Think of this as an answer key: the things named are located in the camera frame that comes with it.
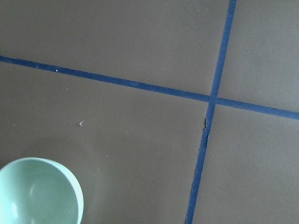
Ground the green bowl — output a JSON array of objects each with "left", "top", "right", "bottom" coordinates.
[{"left": 0, "top": 157, "right": 84, "bottom": 224}]

